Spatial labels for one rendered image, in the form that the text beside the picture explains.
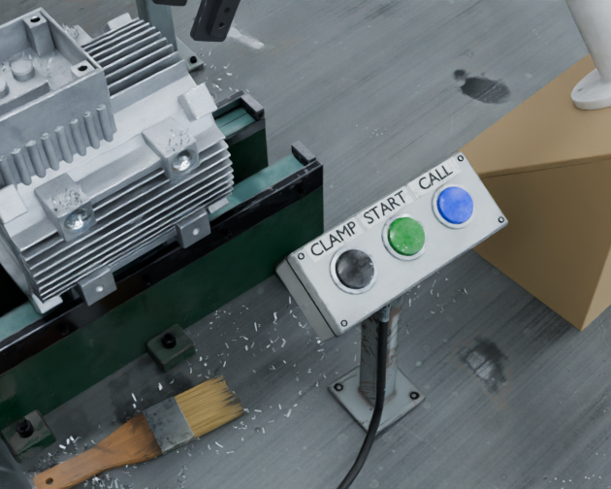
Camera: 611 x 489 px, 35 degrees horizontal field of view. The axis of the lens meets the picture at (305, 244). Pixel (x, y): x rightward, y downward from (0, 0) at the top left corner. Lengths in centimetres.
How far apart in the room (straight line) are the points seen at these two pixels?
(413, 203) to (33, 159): 30
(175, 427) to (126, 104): 32
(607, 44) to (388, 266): 38
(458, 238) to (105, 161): 29
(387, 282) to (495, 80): 59
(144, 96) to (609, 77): 47
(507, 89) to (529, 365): 40
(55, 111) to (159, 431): 34
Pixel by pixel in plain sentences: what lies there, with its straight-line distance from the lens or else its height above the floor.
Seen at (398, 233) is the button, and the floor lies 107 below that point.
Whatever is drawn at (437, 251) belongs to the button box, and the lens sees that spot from 75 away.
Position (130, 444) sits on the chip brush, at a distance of 95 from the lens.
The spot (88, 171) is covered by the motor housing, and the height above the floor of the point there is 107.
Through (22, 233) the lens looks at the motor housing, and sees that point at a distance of 79.
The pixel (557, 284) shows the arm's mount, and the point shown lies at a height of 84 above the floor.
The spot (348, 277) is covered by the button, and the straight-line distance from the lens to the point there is 71.
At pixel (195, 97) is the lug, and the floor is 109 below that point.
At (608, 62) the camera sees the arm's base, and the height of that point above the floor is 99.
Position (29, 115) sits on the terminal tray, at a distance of 76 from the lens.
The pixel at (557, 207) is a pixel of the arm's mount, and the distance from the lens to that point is 94.
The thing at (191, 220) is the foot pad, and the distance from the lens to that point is 86.
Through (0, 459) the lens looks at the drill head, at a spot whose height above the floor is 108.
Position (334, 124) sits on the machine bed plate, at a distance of 120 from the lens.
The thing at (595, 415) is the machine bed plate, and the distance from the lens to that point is 99.
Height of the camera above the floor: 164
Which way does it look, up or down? 51 degrees down
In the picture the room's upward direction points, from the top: 2 degrees counter-clockwise
